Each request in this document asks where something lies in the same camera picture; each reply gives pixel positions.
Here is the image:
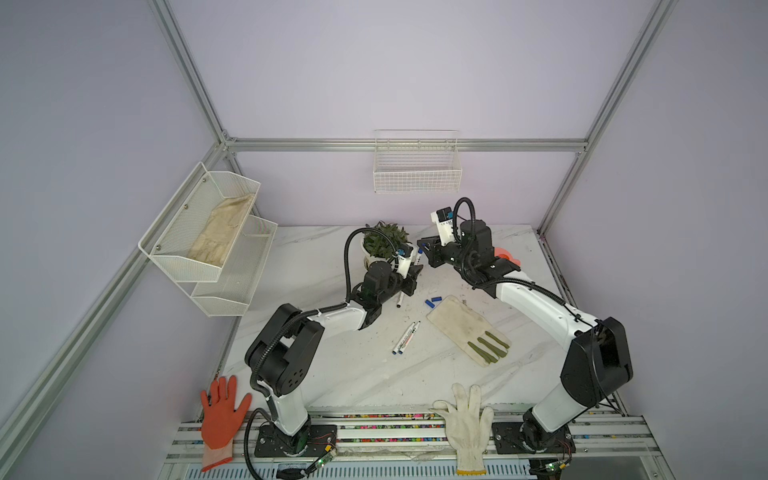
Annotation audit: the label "white wire wall basket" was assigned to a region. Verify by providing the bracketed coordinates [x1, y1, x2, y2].
[373, 129, 463, 194]

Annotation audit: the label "white knit glove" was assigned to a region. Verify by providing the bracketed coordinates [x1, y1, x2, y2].
[430, 383, 494, 476]

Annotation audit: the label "lower white mesh shelf basket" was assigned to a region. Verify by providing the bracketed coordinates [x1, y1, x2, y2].
[191, 215, 278, 317]

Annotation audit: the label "beige glove green fingers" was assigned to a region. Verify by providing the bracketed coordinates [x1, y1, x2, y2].
[426, 296, 510, 367]

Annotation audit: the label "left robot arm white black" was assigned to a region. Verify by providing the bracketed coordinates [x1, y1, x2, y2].
[244, 261, 424, 437]

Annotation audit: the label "upper white mesh shelf basket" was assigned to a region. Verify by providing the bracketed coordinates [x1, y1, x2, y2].
[138, 163, 260, 283]

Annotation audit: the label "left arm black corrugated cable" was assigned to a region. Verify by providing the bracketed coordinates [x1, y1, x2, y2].
[242, 226, 400, 480]

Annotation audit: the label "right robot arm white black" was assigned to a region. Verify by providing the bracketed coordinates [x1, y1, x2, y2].
[417, 220, 633, 452]

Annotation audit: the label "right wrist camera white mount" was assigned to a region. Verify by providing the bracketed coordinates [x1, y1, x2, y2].
[430, 207, 455, 246]

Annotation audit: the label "white mesh shelf basket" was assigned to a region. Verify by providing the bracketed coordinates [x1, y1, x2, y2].
[191, 215, 278, 317]
[138, 163, 260, 283]

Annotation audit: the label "beige cloth in basket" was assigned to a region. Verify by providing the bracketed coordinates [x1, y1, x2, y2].
[188, 194, 256, 267]

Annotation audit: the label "pink watering can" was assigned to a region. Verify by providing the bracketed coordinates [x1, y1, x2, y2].
[494, 248, 521, 267]

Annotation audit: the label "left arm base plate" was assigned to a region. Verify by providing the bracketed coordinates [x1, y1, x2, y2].
[250, 424, 338, 458]

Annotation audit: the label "red rubber glove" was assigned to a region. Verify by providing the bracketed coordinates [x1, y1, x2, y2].
[200, 376, 252, 473]

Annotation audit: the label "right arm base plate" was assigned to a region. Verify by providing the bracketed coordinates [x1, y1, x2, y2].
[492, 421, 575, 456]

